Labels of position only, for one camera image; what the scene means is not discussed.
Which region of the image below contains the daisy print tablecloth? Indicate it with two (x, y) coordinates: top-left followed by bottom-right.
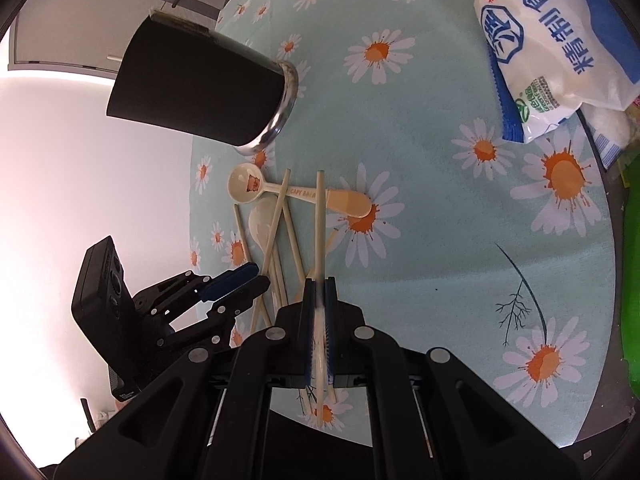
(187, 0), (618, 448)

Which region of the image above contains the white plastic spoon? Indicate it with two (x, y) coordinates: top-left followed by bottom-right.
(248, 195), (284, 281)

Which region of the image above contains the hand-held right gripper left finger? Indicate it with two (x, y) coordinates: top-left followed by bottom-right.
(55, 278), (318, 480)

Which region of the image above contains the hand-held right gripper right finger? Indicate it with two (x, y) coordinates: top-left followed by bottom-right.
(324, 277), (582, 480)

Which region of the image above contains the green food packet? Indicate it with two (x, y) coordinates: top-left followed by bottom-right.
(617, 160), (640, 361)

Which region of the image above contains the grey cabinet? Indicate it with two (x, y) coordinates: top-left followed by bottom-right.
(7, 0), (261, 81)

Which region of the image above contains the white and blue salt bag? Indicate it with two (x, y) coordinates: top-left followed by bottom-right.
(474, 0), (640, 144)

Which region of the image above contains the cream spoon with cartoon print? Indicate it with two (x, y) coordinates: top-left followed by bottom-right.
(228, 162), (373, 219)

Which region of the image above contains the black metal utensil cup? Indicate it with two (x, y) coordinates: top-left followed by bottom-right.
(106, 10), (300, 156)

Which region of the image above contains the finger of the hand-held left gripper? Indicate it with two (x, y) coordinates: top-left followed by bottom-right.
(159, 275), (272, 352)
(133, 262), (261, 318)

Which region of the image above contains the small white plastic bag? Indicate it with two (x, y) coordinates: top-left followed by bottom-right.
(580, 104), (635, 169)

